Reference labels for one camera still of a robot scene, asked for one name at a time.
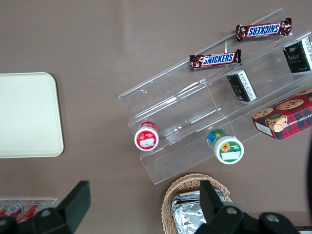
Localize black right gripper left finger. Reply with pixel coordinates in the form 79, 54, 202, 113
0, 180, 91, 234

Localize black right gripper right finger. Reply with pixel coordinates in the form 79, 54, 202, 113
195, 180, 300, 234

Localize light tan wicker basket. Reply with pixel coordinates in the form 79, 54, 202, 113
161, 173, 231, 234

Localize beige plastic tray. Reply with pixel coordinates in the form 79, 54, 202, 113
0, 72, 64, 159

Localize clear acrylic bottle rack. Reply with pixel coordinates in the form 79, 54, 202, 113
0, 197, 59, 225

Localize foil-wrapped pack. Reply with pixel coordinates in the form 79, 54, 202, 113
173, 209, 209, 234
170, 190, 229, 213

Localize red cola bottle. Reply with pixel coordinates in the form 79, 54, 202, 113
17, 201, 47, 224
0, 202, 24, 218

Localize green label yogurt cup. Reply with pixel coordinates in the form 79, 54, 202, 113
206, 128, 245, 165

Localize red label yogurt cup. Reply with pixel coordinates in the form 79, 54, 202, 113
134, 121, 160, 152

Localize red tartan cookie box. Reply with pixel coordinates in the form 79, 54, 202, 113
251, 86, 312, 140

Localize clear acrylic stepped stand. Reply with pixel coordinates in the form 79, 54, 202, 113
118, 7, 312, 186

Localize small black tea box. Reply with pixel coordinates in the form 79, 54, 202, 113
282, 36, 312, 74
226, 69, 258, 102

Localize Snickers chocolate bar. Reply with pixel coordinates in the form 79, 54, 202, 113
235, 17, 293, 43
189, 48, 242, 71

